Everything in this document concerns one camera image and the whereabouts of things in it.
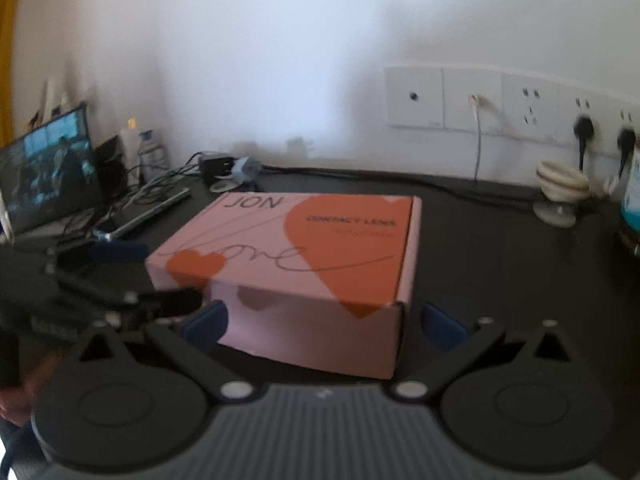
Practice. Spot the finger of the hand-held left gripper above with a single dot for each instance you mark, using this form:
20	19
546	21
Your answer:
115	252
165	302

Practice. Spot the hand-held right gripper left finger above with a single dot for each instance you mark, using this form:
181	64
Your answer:
207	325

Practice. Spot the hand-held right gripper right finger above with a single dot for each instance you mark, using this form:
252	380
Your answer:
442	327

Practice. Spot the pink cardboard box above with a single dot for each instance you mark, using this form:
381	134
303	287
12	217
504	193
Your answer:
260	280

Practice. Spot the black desktop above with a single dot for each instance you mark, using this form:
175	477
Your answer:
500	270

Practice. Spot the person's left hand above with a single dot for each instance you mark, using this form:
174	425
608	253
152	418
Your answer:
25	400

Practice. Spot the black smartphone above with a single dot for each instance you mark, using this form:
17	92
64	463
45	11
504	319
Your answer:
150	212

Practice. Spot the black box device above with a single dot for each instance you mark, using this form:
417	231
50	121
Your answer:
110	165

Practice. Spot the laptop computer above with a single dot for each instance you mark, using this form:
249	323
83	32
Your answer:
50	175

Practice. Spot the white lotion bottle yellow cap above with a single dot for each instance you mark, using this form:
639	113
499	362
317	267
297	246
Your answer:
131	150

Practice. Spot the clear bottle blue cap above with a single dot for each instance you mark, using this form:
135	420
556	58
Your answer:
152	155

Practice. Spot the silver desk grommet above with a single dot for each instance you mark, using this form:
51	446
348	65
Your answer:
222	186

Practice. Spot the black power adapter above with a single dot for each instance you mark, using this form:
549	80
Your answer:
215	165

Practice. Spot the light blue charger plug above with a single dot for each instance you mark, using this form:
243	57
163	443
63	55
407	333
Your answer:
246	169

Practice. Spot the beige suction cup holder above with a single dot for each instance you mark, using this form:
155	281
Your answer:
560	185

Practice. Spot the yellow curtain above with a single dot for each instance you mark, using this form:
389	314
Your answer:
7	60

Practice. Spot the brown supplement bottle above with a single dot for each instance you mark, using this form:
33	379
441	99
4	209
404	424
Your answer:
631	200

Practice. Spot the white wall socket panel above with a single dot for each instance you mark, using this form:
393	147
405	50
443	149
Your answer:
425	110

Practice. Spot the black wall plug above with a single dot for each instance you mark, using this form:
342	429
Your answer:
626	140
584	127

